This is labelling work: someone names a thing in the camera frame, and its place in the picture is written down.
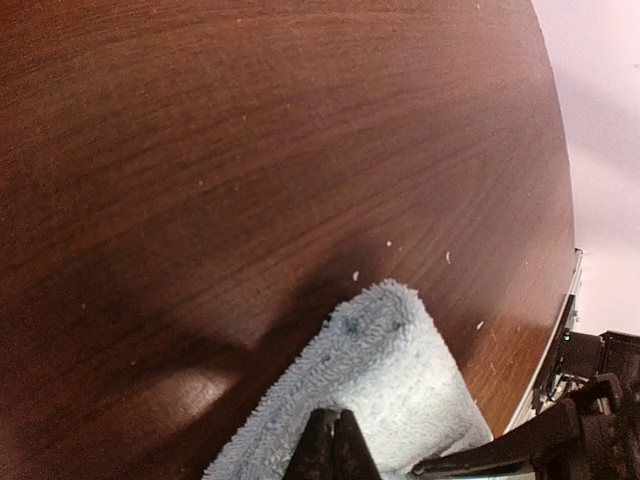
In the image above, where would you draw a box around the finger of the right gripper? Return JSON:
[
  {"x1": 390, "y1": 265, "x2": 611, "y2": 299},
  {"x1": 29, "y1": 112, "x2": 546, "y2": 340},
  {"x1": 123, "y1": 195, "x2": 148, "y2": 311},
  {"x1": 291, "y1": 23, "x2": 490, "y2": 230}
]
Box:
[{"x1": 412, "y1": 399, "x2": 580, "y2": 476}]

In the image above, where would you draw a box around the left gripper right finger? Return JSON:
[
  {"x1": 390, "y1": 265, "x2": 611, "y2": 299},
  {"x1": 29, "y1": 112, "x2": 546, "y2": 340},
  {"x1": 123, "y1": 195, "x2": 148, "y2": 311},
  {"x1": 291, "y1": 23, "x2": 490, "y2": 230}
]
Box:
[{"x1": 333, "y1": 410, "x2": 381, "y2": 480}]

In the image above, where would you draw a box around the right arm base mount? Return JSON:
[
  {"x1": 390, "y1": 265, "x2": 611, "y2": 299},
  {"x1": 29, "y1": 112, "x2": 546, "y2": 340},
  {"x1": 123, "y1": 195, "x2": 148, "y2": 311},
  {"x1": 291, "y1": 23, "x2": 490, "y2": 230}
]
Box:
[{"x1": 551, "y1": 331, "x2": 639, "y2": 394}]

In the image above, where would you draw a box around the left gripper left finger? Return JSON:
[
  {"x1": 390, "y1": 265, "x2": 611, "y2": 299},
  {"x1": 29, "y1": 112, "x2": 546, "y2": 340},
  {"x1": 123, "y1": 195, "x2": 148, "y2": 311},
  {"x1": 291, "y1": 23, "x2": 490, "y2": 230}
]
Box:
[{"x1": 283, "y1": 409, "x2": 336, "y2": 480}]

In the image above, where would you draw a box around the light blue towel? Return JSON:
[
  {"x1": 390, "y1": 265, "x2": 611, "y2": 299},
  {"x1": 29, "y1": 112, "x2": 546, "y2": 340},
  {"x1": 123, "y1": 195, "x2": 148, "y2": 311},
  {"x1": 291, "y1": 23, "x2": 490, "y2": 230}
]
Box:
[{"x1": 204, "y1": 279, "x2": 493, "y2": 479}]

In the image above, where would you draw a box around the front aluminium rail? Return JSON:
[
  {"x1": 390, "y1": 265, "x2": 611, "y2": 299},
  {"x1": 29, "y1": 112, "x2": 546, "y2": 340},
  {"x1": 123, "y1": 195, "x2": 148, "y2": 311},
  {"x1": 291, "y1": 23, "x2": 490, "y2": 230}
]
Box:
[{"x1": 504, "y1": 248, "x2": 584, "y2": 433}]

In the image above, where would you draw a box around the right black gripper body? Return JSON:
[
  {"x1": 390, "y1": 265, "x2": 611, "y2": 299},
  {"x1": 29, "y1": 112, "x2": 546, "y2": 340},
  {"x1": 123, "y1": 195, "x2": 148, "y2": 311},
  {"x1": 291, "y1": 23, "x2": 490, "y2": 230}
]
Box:
[{"x1": 567, "y1": 373, "x2": 639, "y2": 479}]

